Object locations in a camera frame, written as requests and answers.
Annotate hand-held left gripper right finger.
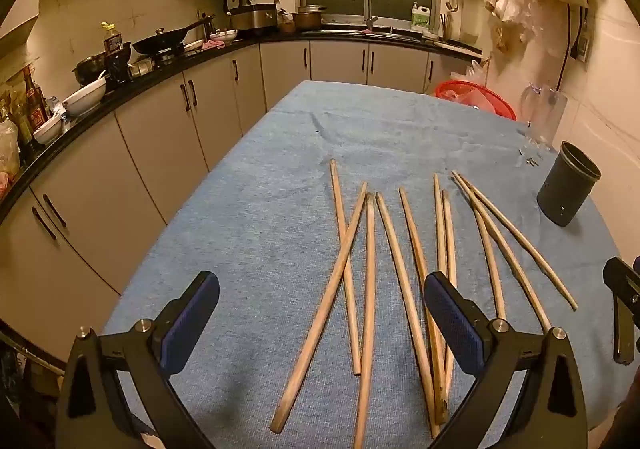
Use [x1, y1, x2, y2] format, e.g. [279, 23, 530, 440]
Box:
[424, 271, 588, 449]

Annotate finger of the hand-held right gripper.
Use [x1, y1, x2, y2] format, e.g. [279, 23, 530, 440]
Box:
[602, 256, 640, 365]

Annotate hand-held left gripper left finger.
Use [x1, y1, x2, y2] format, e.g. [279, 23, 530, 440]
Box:
[55, 270, 221, 449]

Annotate group of wooden chopsticks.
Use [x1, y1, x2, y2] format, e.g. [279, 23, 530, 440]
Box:
[269, 159, 579, 449]

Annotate dark grey cylindrical utensil holder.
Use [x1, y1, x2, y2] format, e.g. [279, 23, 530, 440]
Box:
[536, 140, 602, 228]

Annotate blue table cloth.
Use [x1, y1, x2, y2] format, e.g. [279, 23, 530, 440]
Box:
[100, 79, 626, 449]

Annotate beige base cabinets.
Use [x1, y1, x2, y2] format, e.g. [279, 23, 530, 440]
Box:
[0, 39, 488, 360]

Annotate clear glass mug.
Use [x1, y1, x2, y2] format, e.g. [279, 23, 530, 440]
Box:
[520, 83, 569, 151]

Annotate black kitchen countertop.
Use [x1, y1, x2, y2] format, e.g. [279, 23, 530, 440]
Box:
[0, 26, 485, 225]

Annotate red plastic basket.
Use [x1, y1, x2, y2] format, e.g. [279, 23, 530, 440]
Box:
[433, 80, 517, 122]

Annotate clear plastic bag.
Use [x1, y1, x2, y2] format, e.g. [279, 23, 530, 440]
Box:
[452, 88, 488, 109]

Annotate white plastic bag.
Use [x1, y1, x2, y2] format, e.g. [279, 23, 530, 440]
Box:
[451, 60, 489, 91]

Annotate large white bowl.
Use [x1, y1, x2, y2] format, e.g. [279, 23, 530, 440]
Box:
[62, 76, 108, 118]

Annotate dark sauce bottle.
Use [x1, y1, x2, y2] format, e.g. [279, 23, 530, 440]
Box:
[22, 66, 51, 131]

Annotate black pot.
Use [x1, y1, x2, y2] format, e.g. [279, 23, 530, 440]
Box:
[73, 54, 109, 85]

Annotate wooden cutting board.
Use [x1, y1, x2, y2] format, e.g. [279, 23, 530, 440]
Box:
[432, 36, 485, 58]

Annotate black wok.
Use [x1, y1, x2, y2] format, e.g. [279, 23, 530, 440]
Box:
[132, 15, 217, 58]

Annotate cooking oil bottle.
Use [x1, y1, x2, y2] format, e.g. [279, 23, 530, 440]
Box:
[101, 22, 124, 56]

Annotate green detergent bottle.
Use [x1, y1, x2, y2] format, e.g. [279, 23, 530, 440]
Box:
[410, 2, 432, 31]

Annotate silver kitchen appliance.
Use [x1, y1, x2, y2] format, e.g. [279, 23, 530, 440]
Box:
[230, 3, 279, 33]

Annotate brown cooking pot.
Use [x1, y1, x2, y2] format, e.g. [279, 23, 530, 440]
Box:
[292, 4, 329, 33]

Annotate metal faucet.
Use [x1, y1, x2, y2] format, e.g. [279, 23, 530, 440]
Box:
[351, 0, 379, 31]

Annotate wall socket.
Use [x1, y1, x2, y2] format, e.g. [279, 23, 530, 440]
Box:
[570, 6, 594, 63]

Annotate black power cord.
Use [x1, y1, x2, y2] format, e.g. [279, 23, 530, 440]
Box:
[556, 4, 574, 93]

